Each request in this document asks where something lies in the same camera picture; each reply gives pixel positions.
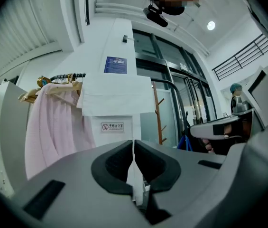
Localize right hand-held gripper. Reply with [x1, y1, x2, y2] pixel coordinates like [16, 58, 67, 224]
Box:
[190, 60, 268, 143]

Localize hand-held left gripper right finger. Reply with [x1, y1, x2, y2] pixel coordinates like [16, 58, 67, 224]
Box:
[134, 126, 268, 228]

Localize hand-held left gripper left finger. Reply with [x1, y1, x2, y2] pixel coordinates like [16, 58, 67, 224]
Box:
[5, 140, 149, 228]

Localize white cloth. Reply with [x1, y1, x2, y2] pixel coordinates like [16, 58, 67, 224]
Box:
[49, 73, 189, 152]

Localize person's right hand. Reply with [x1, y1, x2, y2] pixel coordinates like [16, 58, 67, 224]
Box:
[202, 138, 217, 155]

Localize brown wooden coat stand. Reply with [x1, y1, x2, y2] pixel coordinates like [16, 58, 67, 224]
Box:
[152, 80, 168, 145]

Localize pink garment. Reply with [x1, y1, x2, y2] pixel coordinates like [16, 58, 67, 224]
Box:
[24, 83, 97, 181]

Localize black railing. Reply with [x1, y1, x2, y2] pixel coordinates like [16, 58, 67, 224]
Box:
[211, 33, 268, 82]

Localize black framed glass doors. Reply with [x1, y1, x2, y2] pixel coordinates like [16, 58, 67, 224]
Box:
[132, 28, 220, 150]

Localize row of wooden hangers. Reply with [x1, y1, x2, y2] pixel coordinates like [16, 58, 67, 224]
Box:
[17, 73, 85, 105]

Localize blue notice poster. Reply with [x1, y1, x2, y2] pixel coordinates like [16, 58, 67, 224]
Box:
[103, 56, 128, 75]

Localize white tote bag blue handles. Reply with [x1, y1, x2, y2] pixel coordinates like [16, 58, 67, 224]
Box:
[176, 133, 194, 152]

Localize no-smoking wall sign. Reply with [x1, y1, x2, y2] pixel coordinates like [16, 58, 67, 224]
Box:
[100, 121, 125, 133]

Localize black head-mounted camera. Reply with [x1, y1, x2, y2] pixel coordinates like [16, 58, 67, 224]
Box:
[143, 4, 169, 29]

